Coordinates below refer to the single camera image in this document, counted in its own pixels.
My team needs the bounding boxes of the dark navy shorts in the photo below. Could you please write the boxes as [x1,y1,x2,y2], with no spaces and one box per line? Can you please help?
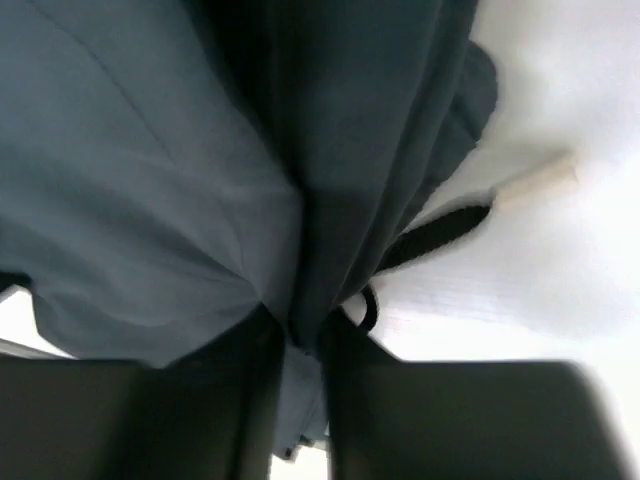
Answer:
[1,1,498,460]

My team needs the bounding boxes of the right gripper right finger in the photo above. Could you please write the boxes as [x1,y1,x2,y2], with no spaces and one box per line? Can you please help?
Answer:
[319,314,399,479]

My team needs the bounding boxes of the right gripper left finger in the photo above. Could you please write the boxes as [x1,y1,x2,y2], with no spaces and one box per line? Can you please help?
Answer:
[164,306,284,479]

